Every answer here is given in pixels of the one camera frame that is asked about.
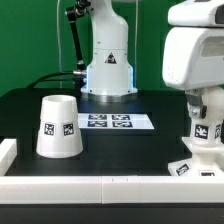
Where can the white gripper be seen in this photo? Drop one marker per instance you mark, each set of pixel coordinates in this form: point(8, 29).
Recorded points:
point(194, 58)

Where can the white lamp bulb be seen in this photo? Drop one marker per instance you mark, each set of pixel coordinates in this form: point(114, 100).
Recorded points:
point(207, 131)

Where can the white lamp base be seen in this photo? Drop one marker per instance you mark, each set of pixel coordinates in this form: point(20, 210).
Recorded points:
point(202, 162)

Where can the white lamp shade cone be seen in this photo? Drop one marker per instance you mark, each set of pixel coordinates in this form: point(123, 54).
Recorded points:
point(59, 135)

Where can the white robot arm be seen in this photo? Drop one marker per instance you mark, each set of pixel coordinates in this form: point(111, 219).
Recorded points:
point(109, 74)

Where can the fiducial marker sheet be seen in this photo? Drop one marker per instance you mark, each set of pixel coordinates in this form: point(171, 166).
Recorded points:
point(115, 121)

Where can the white left wall block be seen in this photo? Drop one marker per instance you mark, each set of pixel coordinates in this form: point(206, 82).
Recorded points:
point(8, 152)

